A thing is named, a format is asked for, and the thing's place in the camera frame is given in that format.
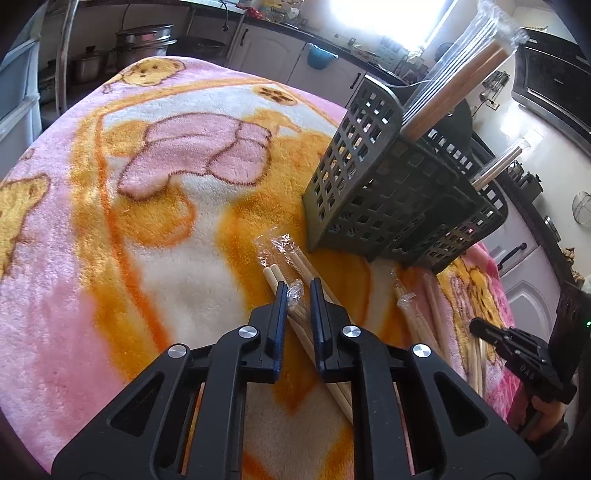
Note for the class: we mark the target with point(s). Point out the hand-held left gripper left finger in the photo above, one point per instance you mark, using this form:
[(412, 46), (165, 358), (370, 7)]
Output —
[(278, 341)]

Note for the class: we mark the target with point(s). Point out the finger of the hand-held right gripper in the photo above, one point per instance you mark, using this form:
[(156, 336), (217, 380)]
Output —
[(487, 333), (526, 344)]

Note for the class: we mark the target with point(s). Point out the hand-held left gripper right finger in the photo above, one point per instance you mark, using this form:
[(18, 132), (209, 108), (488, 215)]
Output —
[(319, 332)]

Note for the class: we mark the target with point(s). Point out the wooden chopstick pair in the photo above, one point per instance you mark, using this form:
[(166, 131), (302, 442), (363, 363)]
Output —
[(295, 300), (474, 369), (411, 314), (272, 277), (288, 251), (498, 166)]

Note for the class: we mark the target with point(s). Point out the dark grey utensil holder basket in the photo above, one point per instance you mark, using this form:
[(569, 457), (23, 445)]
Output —
[(369, 198)]

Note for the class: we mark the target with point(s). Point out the hanging kitchen utensils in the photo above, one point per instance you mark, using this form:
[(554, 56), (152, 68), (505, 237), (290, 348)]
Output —
[(494, 87)]

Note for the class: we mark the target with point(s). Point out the person's right hand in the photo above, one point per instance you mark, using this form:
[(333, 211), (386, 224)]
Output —
[(551, 422)]

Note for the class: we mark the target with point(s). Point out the round mesh strainer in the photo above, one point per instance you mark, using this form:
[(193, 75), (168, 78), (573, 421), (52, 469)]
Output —
[(582, 207)]

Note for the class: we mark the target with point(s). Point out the pink and orange printed blanket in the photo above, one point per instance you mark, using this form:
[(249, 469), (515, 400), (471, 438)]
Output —
[(138, 277)]

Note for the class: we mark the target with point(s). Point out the steel kettle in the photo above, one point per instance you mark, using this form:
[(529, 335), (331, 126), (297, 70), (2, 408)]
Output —
[(524, 182)]

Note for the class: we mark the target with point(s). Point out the bundle of wrapped chopsticks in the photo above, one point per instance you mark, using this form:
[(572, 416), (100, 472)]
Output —
[(457, 78)]

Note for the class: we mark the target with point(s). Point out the black range hood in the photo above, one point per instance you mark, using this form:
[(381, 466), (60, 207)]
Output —
[(554, 83)]

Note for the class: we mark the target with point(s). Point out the blue hanging bin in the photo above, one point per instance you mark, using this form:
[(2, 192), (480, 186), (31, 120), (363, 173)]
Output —
[(321, 57)]

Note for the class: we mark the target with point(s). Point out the black wok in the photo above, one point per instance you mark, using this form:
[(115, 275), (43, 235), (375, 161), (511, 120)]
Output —
[(201, 48)]

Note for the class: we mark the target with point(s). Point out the kitchen window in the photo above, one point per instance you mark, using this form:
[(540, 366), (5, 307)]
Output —
[(388, 18)]

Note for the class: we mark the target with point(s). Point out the stacked steel pots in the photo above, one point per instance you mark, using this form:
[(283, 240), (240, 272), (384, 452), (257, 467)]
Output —
[(145, 46)]

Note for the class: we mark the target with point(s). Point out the small steel pot with lid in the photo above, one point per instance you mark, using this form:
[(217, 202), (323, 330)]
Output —
[(87, 67)]

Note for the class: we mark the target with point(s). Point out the metal kitchen rack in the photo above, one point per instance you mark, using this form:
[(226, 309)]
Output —
[(64, 55)]

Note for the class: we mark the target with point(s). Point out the white plastic drawer unit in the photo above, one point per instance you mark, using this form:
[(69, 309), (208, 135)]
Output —
[(18, 83)]

